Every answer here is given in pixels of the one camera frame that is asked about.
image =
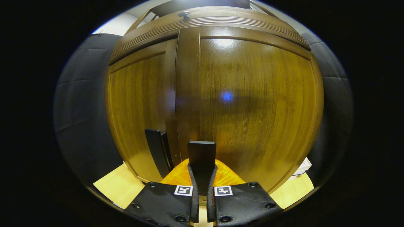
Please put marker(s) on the wooden ribbed drawer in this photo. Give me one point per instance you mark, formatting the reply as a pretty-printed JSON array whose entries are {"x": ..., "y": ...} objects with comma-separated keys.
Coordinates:
[{"x": 195, "y": 28}]

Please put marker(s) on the wooden shoe cabinet door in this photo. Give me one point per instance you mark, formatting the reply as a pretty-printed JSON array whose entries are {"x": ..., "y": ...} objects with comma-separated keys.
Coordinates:
[
  {"x": 258, "y": 110},
  {"x": 139, "y": 110}
]

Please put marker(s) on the white flat box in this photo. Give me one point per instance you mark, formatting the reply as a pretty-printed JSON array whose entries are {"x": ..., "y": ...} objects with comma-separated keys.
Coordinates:
[{"x": 303, "y": 167}]

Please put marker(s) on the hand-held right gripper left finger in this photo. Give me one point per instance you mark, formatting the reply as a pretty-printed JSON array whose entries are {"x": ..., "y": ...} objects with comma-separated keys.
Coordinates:
[{"x": 194, "y": 195}]

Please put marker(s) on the black round drawer knob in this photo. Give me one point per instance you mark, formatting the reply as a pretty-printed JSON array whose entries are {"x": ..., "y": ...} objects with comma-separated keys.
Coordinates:
[{"x": 184, "y": 14}]

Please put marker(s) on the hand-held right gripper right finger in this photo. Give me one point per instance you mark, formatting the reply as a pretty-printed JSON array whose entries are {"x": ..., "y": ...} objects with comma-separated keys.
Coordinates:
[{"x": 211, "y": 195}]

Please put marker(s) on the black backdrop cloth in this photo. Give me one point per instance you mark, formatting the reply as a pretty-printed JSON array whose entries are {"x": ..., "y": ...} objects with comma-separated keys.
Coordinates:
[{"x": 82, "y": 110}]

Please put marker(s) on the wooden double-door shoe cabinet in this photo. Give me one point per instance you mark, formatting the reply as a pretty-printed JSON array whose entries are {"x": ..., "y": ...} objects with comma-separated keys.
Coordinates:
[{"x": 205, "y": 3}]

